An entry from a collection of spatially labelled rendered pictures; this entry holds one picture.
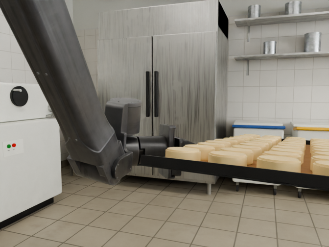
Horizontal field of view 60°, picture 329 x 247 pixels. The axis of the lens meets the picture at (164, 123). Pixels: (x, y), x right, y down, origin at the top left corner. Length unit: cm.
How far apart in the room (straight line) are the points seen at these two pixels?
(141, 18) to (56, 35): 305
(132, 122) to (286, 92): 343
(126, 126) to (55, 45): 22
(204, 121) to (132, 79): 94
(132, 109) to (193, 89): 254
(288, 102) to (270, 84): 31
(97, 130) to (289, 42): 360
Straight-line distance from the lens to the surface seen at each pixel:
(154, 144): 53
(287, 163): 35
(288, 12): 375
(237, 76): 387
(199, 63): 302
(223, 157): 36
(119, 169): 47
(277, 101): 385
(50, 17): 33
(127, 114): 50
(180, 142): 54
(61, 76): 35
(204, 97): 300
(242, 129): 322
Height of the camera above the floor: 109
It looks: 6 degrees down
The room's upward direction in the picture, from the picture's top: straight up
